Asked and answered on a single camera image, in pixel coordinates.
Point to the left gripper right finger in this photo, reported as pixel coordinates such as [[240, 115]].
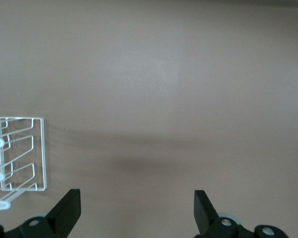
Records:
[[206, 215]]

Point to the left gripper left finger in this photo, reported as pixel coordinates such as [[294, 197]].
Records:
[[64, 213]]

